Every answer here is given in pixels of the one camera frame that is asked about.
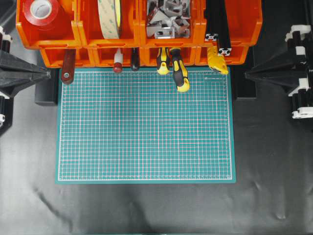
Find yellow black screwdriver small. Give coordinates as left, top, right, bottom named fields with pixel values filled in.
left=156, top=47, right=170, bottom=75

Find orange lower bin centre right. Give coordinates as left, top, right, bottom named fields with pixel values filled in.
left=140, top=47, right=197, bottom=67

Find yellow black screwdriver large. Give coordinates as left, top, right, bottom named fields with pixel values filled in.
left=170, top=47, right=190, bottom=93

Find black rack base stand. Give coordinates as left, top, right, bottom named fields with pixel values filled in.
left=35, top=69, right=60, bottom=106

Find orange lower bin far left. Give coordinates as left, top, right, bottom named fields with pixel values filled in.
left=40, top=48, right=95, bottom=68

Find orange upper bin centre right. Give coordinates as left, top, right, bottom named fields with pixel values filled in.
left=137, top=0, right=204, bottom=48

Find black aluminium extrusion long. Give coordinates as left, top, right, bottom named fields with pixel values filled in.
left=211, top=0, right=232, bottom=56

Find green cutting mat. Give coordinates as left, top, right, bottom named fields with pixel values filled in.
left=55, top=67, right=236, bottom=184

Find orange bin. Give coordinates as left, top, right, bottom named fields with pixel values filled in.
left=16, top=0, right=81, bottom=49
left=77, top=0, right=140, bottom=48
left=140, top=47, right=197, bottom=67
left=40, top=48, right=95, bottom=68
left=201, top=0, right=263, bottom=47
left=195, top=46, right=249, bottom=66
left=88, top=47, right=133, bottom=68
left=137, top=0, right=204, bottom=48

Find cream double-sided tape roll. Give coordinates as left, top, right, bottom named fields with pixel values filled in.
left=98, top=0, right=122, bottom=39

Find dark brown tool handle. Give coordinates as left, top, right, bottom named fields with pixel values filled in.
left=131, top=47, right=140, bottom=71

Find orange upper bin centre left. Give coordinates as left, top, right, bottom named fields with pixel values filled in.
left=77, top=0, right=140, bottom=48

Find red tape roll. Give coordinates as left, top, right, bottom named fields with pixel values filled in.
left=22, top=0, right=65, bottom=30

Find orange upper bin far left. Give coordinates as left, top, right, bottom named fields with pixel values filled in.
left=16, top=0, right=81, bottom=49

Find black aluminium extrusion short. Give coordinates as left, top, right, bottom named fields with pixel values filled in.
left=205, top=33, right=218, bottom=41

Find pile of metal corner brackets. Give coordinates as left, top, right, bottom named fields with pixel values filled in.
left=146, top=0, right=191, bottom=39

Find yellow utility cutter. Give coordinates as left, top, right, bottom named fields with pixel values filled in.
left=207, top=46, right=228, bottom=75

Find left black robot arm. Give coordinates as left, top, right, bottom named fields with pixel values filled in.
left=0, top=27, right=52, bottom=135

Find brown wooden handle tool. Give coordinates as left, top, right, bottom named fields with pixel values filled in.
left=61, top=49, right=76, bottom=85

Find orange upper bin far right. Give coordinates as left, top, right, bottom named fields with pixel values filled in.
left=201, top=0, right=263, bottom=47

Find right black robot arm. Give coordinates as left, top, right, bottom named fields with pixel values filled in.
left=245, top=24, right=313, bottom=119

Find orange lower bin far right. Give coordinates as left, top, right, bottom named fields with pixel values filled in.
left=195, top=46, right=249, bottom=66

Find orange lower bin centre left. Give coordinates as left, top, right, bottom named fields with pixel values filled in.
left=88, top=47, right=133, bottom=68

